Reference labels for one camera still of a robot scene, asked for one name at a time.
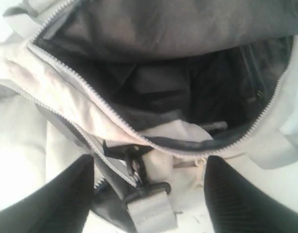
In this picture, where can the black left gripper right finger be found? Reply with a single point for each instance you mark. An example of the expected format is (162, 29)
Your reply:
(235, 205)

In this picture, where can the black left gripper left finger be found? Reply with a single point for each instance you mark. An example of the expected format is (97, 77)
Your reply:
(60, 206)

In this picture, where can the white fabric duffel bag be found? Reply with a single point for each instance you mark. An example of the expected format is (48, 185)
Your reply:
(150, 89)

